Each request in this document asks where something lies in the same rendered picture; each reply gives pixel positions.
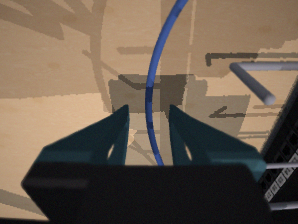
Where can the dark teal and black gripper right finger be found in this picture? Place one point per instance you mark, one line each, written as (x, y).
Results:
(208, 145)

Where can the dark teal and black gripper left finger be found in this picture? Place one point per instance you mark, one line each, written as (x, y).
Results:
(93, 143)

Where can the blue cable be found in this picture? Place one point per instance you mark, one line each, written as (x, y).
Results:
(173, 15)

